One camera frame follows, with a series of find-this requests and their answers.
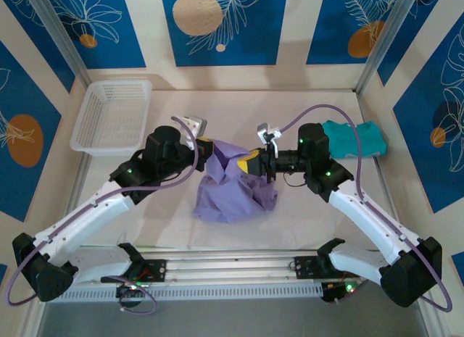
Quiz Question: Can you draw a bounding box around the black base controller board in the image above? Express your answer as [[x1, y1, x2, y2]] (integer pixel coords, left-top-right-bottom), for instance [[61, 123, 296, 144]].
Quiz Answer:
[[137, 259, 168, 283], [293, 255, 320, 280]]

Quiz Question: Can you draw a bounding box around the aluminium frame post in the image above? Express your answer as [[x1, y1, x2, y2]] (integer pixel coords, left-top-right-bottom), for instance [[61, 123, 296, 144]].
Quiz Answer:
[[28, 0, 91, 87], [357, 0, 418, 96]]

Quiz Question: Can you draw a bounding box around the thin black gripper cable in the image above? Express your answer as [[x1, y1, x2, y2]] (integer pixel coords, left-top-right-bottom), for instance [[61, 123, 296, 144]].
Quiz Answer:
[[282, 172, 309, 188]]

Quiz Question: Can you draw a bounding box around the purple cable loop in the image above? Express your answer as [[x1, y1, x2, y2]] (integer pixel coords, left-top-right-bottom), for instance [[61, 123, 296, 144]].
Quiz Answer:
[[101, 275, 160, 315]]

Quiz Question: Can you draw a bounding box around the folded teal t-shirt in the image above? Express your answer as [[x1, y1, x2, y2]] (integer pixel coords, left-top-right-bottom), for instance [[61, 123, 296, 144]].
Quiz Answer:
[[320, 120, 388, 159]]

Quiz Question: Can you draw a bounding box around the white slotted cable duct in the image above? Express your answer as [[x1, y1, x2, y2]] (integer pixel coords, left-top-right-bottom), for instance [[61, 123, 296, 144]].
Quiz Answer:
[[54, 282, 324, 304]]

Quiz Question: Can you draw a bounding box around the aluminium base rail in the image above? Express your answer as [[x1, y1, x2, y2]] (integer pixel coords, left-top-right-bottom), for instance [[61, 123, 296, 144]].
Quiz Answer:
[[72, 244, 385, 284]]

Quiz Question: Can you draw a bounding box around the white plastic basket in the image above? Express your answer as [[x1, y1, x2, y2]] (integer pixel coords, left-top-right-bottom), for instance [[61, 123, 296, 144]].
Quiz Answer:
[[69, 79, 153, 157]]

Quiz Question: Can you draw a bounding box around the purple t-shirt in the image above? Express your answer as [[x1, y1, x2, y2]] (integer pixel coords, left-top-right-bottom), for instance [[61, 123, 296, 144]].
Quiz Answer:
[[191, 137, 279, 225]]

